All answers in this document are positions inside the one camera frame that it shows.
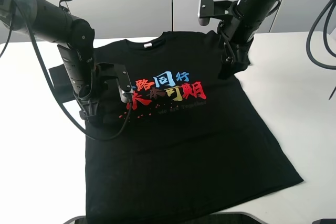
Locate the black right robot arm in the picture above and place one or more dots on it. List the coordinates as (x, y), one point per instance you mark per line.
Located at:
(252, 13)

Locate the black printed t-shirt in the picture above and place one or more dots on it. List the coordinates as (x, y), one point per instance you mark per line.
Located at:
(189, 144)

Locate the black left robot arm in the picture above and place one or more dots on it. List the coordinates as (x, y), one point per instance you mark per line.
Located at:
(78, 77)

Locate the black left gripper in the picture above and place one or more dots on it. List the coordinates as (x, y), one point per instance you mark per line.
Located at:
(92, 93)

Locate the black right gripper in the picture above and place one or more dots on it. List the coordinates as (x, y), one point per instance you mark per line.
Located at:
(235, 42)

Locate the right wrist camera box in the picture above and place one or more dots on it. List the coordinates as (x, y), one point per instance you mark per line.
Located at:
(205, 11)

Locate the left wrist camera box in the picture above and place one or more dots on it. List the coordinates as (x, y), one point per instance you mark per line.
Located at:
(123, 83)

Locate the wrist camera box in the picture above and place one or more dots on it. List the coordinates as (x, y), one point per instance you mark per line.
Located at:
(123, 83)
(205, 11)

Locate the dark object bottom right corner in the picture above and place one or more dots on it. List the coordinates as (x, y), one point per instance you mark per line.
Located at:
(325, 221)

